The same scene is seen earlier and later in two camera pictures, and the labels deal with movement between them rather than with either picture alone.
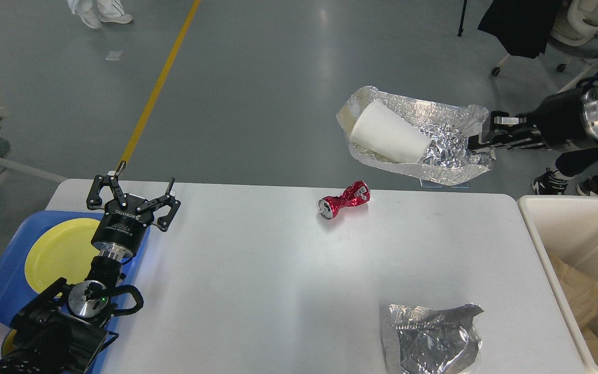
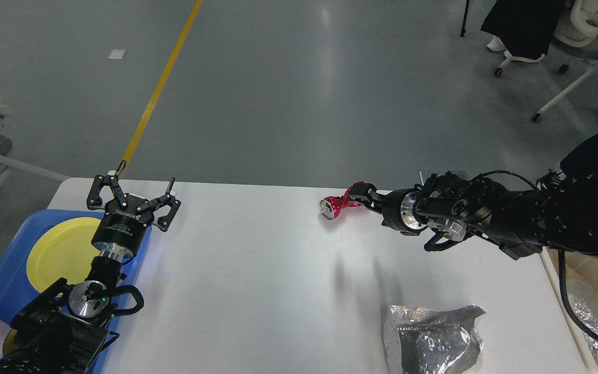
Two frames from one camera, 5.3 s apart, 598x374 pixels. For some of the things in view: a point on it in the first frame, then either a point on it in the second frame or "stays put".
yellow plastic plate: [63, 250] stays put
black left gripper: [121, 230] stays put
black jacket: [522, 27] stays put
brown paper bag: [583, 294] -> [597, 275]
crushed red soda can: [357, 194] stays put
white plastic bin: [593, 234] -> [552, 258]
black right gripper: [561, 120] -> [397, 208]
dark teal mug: [8, 346] stays put
